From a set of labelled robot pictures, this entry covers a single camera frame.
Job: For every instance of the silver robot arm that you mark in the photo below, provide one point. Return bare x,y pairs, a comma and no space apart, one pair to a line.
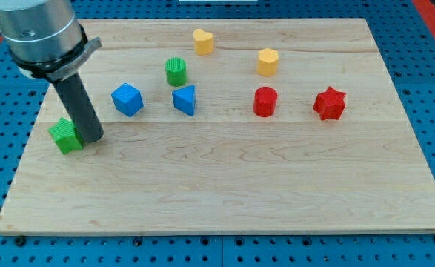
45,37

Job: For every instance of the yellow hexagon block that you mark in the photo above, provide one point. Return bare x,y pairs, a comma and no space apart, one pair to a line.
268,62

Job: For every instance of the wooden board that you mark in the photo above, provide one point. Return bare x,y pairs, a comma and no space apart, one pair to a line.
226,170

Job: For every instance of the blue triangle block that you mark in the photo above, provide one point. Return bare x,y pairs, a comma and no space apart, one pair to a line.
184,99

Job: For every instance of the red cylinder block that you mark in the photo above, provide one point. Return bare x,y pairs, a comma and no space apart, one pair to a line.
264,102

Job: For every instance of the green cylinder block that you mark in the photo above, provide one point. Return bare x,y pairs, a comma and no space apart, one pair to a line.
176,71

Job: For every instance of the yellow heart block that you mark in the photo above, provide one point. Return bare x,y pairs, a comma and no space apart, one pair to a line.
203,42

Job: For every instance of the blue cube block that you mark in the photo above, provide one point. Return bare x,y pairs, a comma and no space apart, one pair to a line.
127,99

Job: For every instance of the red star block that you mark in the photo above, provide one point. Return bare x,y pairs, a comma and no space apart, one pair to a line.
330,104

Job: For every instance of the dark cylindrical pointer rod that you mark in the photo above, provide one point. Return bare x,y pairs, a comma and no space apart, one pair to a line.
77,103

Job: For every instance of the green star block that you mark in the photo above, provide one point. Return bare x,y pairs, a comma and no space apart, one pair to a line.
65,136

